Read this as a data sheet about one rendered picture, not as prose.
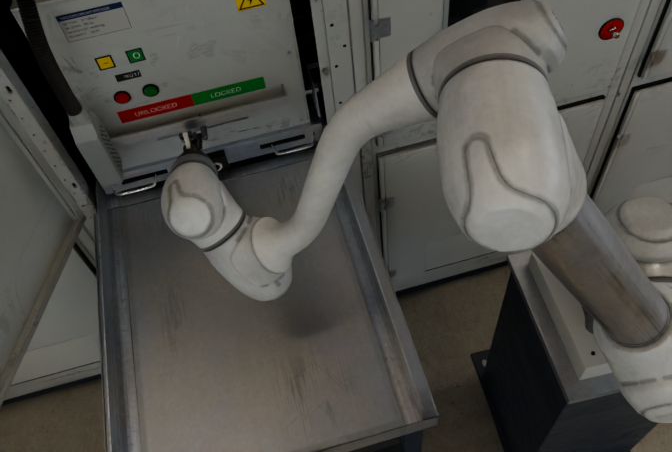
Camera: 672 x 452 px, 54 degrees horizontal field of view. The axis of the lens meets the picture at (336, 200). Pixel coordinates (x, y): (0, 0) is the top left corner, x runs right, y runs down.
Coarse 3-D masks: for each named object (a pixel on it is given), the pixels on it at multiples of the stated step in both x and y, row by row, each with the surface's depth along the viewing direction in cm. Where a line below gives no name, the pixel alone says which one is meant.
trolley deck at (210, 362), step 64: (256, 192) 156; (128, 256) 149; (192, 256) 147; (320, 256) 144; (192, 320) 138; (256, 320) 137; (320, 320) 135; (192, 384) 130; (256, 384) 129; (320, 384) 128; (384, 384) 126; (192, 448) 122; (256, 448) 121; (320, 448) 120
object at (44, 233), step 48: (0, 96) 123; (0, 144) 129; (0, 192) 130; (48, 192) 146; (0, 240) 131; (48, 240) 147; (0, 288) 132; (48, 288) 144; (0, 336) 133; (0, 384) 134
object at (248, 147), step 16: (288, 128) 157; (320, 128) 158; (224, 144) 155; (240, 144) 155; (256, 144) 157; (288, 144) 160; (160, 160) 154; (240, 160) 160; (128, 176) 154; (144, 176) 156; (160, 176) 157; (112, 192) 157
